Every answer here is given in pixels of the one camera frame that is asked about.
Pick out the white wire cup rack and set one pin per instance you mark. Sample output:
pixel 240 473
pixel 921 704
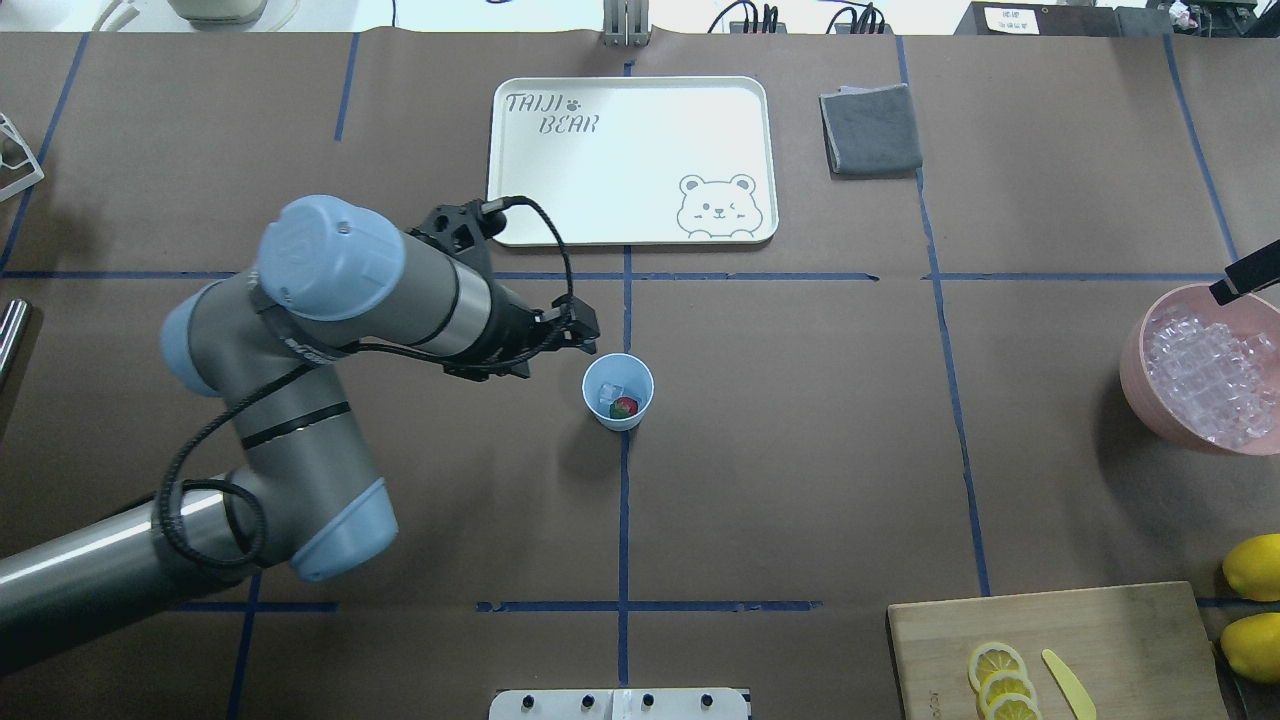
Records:
pixel 20 168

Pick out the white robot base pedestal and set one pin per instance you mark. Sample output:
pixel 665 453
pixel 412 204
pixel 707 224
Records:
pixel 622 703

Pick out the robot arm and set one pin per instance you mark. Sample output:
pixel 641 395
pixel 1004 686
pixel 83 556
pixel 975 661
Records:
pixel 283 475

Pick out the red strawberry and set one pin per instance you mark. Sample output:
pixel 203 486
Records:
pixel 624 407

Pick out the ice cube in cup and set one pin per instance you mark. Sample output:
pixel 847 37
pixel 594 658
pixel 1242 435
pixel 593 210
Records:
pixel 608 393

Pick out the black box with label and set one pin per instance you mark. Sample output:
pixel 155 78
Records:
pixel 1007 18

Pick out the pile of clear ice cubes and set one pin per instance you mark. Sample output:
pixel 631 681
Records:
pixel 1213 379

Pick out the lemon slices row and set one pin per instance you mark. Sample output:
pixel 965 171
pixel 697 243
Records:
pixel 999 678

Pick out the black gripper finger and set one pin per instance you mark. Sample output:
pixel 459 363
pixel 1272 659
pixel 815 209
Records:
pixel 1251 274

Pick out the yellow lemon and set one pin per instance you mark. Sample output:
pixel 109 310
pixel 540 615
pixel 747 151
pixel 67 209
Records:
pixel 1251 569
pixel 1251 647

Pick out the light blue cup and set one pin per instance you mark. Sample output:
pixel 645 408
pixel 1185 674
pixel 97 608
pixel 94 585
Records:
pixel 627 371

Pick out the yellow lemon right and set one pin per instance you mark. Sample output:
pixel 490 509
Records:
pixel 1251 569

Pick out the aluminium frame post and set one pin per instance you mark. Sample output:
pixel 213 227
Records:
pixel 626 23

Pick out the yellow plastic knife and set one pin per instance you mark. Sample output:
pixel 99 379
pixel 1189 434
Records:
pixel 1071 687

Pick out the yellow lemon bottom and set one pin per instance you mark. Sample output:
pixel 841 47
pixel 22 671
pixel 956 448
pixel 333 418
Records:
pixel 1251 647

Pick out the white bear tray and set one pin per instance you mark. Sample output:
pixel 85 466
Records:
pixel 669 160

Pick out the pink bowl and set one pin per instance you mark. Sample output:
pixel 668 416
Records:
pixel 1246 316

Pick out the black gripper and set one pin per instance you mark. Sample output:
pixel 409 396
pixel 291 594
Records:
pixel 511 331

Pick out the grey folded cloth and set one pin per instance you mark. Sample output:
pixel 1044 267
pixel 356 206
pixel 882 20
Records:
pixel 871 132

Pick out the wooden cutting board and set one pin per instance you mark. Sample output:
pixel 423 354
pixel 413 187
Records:
pixel 1140 651

